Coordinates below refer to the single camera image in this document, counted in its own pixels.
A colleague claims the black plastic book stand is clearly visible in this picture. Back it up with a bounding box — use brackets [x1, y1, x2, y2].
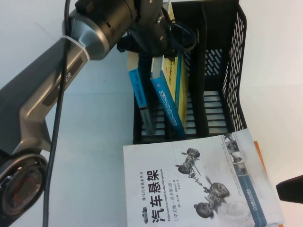
[127, 0, 249, 145]

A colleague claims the dark looped gripper cable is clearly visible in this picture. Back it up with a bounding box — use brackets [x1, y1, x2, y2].
[163, 18, 199, 52]

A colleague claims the white zip tie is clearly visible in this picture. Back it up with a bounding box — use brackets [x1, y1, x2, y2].
[60, 35, 91, 64]

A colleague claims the orange book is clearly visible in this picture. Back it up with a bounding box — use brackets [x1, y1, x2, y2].
[252, 140, 288, 227]

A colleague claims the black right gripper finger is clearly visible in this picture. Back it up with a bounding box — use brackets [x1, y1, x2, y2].
[275, 174, 303, 203]

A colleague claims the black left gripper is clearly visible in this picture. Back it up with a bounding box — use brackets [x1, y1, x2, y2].
[117, 0, 177, 63]

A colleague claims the yellow-green mechanical design book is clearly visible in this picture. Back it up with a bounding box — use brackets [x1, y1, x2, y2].
[150, 0, 190, 140]

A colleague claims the thick book with blue cover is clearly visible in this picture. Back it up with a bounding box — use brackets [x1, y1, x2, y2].
[127, 51, 157, 136]

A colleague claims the white car suspension book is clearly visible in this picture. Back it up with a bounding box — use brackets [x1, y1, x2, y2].
[122, 129, 286, 227]

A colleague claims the long black cable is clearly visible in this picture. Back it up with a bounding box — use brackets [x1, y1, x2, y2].
[42, 0, 71, 227]

